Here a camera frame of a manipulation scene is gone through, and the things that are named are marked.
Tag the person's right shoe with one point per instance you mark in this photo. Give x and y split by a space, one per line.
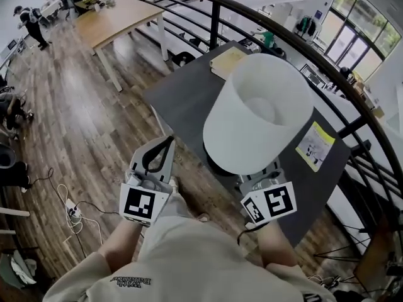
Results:
203 218

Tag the dark grey table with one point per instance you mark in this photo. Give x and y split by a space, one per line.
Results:
189 93

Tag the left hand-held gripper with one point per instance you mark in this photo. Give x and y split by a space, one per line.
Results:
138 201

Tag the person's left forearm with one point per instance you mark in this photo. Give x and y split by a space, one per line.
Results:
122 247

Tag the white cup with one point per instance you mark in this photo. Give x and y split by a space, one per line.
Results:
97 7

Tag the white power strip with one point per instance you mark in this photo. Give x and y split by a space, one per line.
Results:
73 210

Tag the yellow bordered leaflet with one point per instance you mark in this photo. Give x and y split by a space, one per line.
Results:
316 145

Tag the coat rack with clothes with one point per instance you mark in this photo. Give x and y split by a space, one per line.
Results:
307 26

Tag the black metal railing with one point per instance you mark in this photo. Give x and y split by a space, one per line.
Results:
315 55

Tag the person's beige shirt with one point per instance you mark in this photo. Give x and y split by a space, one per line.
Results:
189 263

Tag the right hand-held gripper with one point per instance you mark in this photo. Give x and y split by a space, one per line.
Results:
270 200

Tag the person's right forearm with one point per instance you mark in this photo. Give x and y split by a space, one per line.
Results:
277 245

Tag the glass entrance doors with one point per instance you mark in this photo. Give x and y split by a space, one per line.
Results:
359 33

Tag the light wooden table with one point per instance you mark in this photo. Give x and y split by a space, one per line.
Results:
116 19

